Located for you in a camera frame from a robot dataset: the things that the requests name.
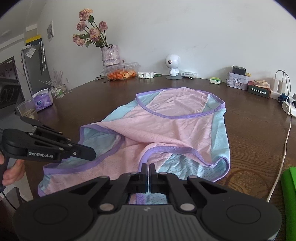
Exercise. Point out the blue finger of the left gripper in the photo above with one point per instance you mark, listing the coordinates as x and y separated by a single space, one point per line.
45 131
45 149

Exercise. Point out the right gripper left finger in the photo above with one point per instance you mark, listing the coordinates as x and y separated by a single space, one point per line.
122 188

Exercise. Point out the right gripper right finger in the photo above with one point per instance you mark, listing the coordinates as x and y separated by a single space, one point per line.
173 188

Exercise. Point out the pink blue mesh vest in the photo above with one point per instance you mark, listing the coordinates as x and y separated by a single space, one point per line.
179 130

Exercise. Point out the person's left hand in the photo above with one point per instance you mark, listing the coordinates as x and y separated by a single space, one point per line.
14 174

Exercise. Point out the clear plastic drink cup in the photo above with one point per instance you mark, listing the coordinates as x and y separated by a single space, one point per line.
28 109

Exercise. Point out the purple tissue pack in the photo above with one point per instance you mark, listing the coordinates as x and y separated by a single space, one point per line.
43 99

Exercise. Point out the grey refrigerator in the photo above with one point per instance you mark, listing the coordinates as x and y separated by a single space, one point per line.
35 66

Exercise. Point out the clear box of oranges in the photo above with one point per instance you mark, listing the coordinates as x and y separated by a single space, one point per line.
122 71

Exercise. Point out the lavender textured vase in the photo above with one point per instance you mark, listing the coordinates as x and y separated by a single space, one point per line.
110 55

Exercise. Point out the dried pink flower bouquet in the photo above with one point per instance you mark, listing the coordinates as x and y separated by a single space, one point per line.
90 31

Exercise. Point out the white clip gadget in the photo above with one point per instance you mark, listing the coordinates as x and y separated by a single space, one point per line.
146 75

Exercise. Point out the white flat remote device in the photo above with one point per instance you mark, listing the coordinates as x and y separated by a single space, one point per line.
189 74

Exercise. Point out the green white small box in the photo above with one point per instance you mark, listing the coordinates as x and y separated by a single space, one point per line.
215 80

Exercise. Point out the green object at edge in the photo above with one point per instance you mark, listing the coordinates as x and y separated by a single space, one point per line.
289 196

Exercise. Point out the white illustrated tin box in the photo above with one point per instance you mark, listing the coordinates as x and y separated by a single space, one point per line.
237 81

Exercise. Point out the dark green labelled box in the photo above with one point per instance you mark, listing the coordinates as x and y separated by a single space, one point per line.
259 91

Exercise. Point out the black power adapter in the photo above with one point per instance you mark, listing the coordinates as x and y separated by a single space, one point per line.
238 70

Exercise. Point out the snack packet on box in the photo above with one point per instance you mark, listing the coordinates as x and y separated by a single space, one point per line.
261 84

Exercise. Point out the white power strip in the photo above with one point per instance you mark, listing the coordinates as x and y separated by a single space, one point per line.
289 109

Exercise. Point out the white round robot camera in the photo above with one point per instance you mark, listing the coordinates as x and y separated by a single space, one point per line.
172 62

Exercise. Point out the white wall charger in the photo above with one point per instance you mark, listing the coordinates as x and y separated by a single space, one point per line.
279 86

